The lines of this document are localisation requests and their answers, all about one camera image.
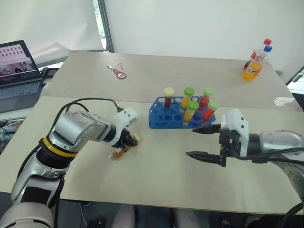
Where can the red-capped cola bottle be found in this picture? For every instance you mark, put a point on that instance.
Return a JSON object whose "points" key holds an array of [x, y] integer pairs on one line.
{"points": [[257, 51]]}

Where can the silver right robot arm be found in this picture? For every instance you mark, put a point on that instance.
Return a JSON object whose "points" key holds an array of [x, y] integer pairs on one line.
{"points": [[278, 142]]}

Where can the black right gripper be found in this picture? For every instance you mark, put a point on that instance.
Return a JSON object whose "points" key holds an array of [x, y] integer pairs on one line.
{"points": [[228, 142]]}

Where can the clear plastic wrapper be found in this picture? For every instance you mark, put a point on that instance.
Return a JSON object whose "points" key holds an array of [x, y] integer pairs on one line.
{"points": [[283, 101]]}

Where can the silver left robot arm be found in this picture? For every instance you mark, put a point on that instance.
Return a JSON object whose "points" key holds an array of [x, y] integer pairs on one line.
{"points": [[71, 129]]}

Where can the green-capped yellow test tube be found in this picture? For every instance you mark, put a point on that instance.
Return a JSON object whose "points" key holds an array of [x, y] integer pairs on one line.
{"points": [[190, 110], [187, 96]]}

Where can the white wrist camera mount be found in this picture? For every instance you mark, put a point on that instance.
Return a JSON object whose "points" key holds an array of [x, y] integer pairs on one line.
{"points": [[235, 123], [125, 118]]}

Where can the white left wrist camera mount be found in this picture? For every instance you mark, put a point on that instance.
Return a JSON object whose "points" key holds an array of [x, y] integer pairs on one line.
{"points": [[125, 118]]}

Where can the blue test tube rack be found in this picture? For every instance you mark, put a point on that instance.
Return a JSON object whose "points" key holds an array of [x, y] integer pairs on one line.
{"points": [[166, 117]]}

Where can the green-capped red test tube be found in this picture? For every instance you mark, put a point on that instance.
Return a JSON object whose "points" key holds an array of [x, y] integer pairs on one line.
{"points": [[206, 97], [210, 110]]}

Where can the dark window frame post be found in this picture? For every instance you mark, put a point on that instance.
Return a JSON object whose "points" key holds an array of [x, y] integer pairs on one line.
{"points": [[105, 23]]}

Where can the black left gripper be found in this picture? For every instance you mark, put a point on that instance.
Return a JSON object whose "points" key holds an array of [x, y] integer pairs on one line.
{"points": [[123, 137]]}

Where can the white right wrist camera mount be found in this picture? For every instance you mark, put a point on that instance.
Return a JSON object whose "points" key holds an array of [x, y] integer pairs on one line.
{"points": [[235, 123]]}

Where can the small metal clip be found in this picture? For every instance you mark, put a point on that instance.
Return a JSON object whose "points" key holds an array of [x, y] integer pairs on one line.
{"points": [[120, 64]]}

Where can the blue-capped orange soda bottle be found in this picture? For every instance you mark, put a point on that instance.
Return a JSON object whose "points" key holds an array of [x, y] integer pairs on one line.
{"points": [[255, 67]]}

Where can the small black device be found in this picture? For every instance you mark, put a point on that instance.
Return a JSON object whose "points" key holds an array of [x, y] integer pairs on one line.
{"points": [[49, 71]]}

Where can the yellow-capped dark red test tube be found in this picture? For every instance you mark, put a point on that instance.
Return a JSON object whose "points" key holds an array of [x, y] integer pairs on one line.
{"points": [[168, 98]]}

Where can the open grey laptop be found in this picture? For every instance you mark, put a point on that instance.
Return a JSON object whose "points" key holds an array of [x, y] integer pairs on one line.
{"points": [[16, 78]]}

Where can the orange liquid test tube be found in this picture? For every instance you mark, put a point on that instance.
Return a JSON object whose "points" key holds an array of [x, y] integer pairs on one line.
{"points": [[118, 154]]}

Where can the red bottle opener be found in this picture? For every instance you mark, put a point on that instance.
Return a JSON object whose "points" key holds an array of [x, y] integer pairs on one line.
{"points": [[119, 73]]}

